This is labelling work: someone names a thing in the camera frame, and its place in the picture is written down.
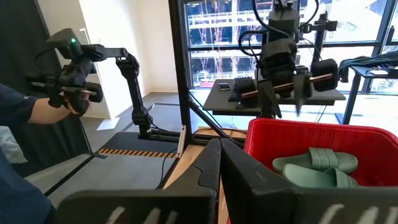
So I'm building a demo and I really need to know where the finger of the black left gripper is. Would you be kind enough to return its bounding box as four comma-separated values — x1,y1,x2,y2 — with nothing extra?
292,73,313,116
257,79,282,119

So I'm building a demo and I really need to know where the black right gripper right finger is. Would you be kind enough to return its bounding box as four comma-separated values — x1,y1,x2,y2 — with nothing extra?
221,139,398,224

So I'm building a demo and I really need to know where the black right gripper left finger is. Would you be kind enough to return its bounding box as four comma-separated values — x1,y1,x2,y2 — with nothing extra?
55,138,222,224

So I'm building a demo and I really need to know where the person's forearm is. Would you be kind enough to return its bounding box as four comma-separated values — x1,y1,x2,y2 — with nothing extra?
27,96,74,125

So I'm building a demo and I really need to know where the red plastic bin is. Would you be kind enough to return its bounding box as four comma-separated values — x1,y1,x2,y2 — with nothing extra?
244,117,398,189

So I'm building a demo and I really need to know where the black keyboard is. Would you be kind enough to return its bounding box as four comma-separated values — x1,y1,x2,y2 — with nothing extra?
228,77,258,103

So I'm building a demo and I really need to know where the black computer mouse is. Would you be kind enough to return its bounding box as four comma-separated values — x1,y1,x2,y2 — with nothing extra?
233,98,250,110

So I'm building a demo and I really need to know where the dark grey desk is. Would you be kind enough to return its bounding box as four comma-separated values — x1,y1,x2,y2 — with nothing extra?
203,77,347,118

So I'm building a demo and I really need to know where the black side table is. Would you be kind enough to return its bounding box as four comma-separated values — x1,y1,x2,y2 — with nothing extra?
335,64,398,126

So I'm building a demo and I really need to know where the dark green cloth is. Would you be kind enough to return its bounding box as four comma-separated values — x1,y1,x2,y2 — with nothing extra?
337,51,398,82

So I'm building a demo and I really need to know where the black hazard-striped platform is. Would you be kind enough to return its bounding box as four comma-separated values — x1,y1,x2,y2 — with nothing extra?
98,131,182,159

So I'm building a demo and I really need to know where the person's hand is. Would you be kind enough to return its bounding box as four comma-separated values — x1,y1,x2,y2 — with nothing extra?
63,91,91,116

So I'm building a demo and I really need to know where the person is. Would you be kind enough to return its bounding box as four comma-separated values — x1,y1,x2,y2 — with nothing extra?
0,82,91,224

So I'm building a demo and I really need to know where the black partition curtain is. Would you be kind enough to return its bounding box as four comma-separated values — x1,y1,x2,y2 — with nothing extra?
0,0,91,177

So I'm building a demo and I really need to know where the thin black camera cable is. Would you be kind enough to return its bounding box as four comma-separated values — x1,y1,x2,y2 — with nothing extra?
158,147,178,189

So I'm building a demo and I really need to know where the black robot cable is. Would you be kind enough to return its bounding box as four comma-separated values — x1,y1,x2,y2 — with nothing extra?
238,0,271,58

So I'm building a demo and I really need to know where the silver aluminium bracket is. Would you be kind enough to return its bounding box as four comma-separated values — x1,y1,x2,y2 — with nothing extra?
176,124,187,159

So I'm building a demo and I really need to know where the black aluminium table frame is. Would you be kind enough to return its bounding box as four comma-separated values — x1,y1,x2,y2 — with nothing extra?
167,0,246,149

